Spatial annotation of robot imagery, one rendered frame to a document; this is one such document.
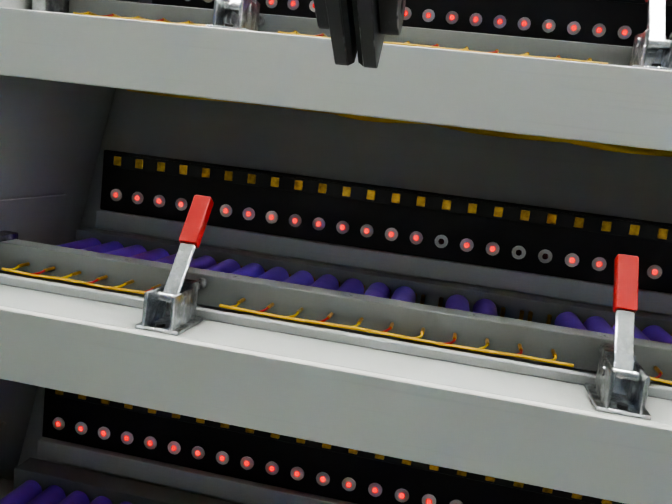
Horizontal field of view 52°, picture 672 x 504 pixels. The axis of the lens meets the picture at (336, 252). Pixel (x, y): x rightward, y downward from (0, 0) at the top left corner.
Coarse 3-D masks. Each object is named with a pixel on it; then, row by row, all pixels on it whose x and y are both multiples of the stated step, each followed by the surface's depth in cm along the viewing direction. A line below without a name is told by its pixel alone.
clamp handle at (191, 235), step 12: (192, 204) 45; (204, 204) 45; (192, 216) 45; (204, 216) 45; (192, 228) 44; (204, 228) 45; (180, 240) 44; (192, 240) 44; (180, 252) 44; (192, 252) 44; (180, 264) 43; (180, 276) 43; (168, 288) 43; (180, 288) 43
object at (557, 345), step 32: (0, 256) 50; (32, 256) 50; (64, 256) 49; (96, 256) 49; (128, 288) 49; (224, 288) 47; (256, 288) 47; (288, 288) 46; (320, 288) 48; (320, 320) 45; (352, 320) 46; (384, 320) 45; (416, 320) 45; (448, 320) 45; (480, 320) 44; (512, 320) 45; (480, 352) 45; (512, 352) 44; (544, 352) 44; (576, 352) 43; (640, 352) 43
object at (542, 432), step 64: (320, 256) 58; (384, 256) 57; (0, 320) 42; (64, 320) 42; (128, 320) 43; (64, 384) 42; (128, 384) 41; (192, 384) 40; (256, 384) 40; (320, 384) 39; (384, 384) 38; (448, 384) 38; (512, 384) 40; (576, 384) 41; (384, 448) 39; (448, 448) 38; (512, 448) 37; (576, 448) 37; (640, 448) 36
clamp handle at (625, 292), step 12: (624, 264) 40; (636, 264) 40; (624, 276) 40; (636, 276) 40; (624, 288) 40; (636, 288) 40; (624, 300) 39; (636, 300) 39; (624, 312) 39; (624, 324) 39; (624, 336) 39; (624, 348) 38; (624, 360) 38
